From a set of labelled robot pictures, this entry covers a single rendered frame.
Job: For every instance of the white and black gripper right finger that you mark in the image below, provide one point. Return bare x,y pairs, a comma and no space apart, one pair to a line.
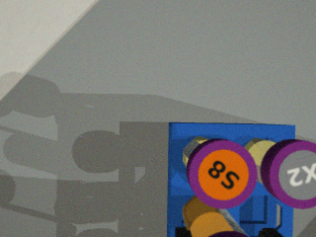
269,232

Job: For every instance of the grey bench mat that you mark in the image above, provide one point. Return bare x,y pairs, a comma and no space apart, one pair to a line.
84,135

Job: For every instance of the blue tube rack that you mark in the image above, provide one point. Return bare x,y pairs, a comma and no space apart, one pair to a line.
260,207

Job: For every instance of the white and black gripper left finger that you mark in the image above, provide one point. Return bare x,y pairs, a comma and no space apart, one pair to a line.
182,232

